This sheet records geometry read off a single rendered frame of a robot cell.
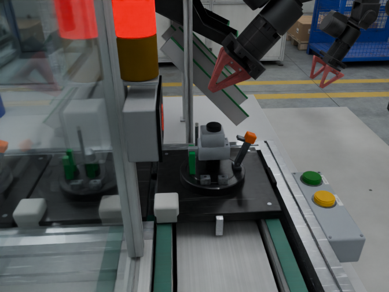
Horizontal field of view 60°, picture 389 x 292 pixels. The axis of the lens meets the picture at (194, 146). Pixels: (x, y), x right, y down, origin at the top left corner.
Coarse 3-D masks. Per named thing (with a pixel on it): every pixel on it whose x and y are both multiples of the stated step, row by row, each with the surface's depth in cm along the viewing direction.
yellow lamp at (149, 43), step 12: (156, 36) 40; (120, 48) 38; (132, 48) 38; (144, 48) 38; (156, 48) 40; (120, 60) 39; (132, 60) 38; (144, 60) 39; (156, 60) 40; (120, 72) 40; (132, 72) 39; (144, 72) 39; (156, 72) 41
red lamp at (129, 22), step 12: (120, 0) 35; (132, 0) 35; (144, 0) 36; (120, 12) 36; (132, 12) 36; (144, 12) 36; (120, 24) 37; (132, 24) 37; (144, 24) 37; (120, 36) 38; (132, 36) 37; (144, 36) 38
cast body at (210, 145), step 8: (200, 128) 68; (208, 128) 66; (216, 128) 66; (200, 136) 69; (208, 136) 66; (216, 136) 66; (224, 136) 66; (200, 144) 68; (208, 144) 67; (216, 144) 67; (224, 144) 67; (200, 152) 68; (208, 152) 68; (216, 152) 68; (224, 152) 68
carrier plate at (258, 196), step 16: (176, 160) 79; (256, 160) 79; (160, 176) 73; (176, 176) 73; (256, 176) 73; (160, 192) 69; (176, 192) 68; (192, 192) 68; (240, 192) 68; (256, 192) 68; (272, 192) 68; (192, 208) 64; (208, 208) 64; (224, 208) 64; (240, 208) 64; (256, 208) 64; (272, 208) 64
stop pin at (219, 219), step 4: (216, 216) 63; (220, 216) 63; (216, 220) 62; (220, 220) 62; (216, 224) 63; (220, 224) 63; (216, 228) 63; (220, 228) 63; (216, 232) 64; (220, 232) 64
